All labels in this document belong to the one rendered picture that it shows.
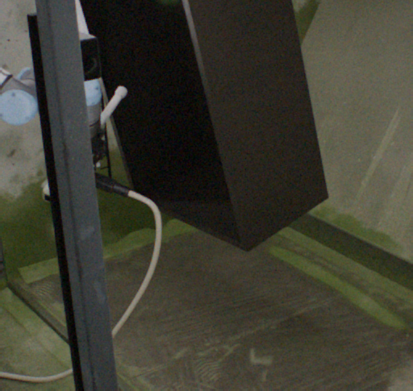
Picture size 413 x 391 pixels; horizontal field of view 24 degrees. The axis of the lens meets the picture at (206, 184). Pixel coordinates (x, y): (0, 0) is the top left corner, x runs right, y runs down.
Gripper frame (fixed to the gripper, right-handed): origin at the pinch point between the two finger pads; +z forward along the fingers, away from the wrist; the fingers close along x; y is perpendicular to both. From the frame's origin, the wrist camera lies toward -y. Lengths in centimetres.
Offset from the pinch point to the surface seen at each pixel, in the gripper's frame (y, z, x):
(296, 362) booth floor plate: 74, 58, 3
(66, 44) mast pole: 30, -111, -62
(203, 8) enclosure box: 22, -46, 31
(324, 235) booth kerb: 66, 88, 79
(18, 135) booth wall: -51, 57, 51
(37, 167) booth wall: -43, 70, 50
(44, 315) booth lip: -16, 89, 3
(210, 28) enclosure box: 25, -41, 30
